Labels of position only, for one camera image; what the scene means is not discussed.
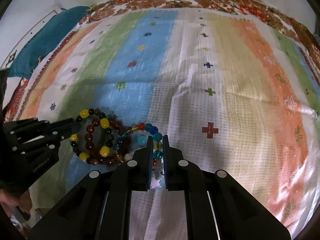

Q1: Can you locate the dark red bead bracelet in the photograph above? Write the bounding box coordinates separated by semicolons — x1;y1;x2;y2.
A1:
84;114;132;165

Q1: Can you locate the yellow and dark bead bracelet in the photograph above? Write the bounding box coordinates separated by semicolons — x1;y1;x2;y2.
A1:
69;108;116;166

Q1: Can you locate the multicolour translucent bead bracelet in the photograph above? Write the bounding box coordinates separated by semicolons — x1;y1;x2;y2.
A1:
115;122;164;188

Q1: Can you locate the left human hand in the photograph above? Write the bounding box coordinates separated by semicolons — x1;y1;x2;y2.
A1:
0;189;32;217

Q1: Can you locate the teal pillow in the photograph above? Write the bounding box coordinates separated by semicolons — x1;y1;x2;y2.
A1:
8;6;89;79

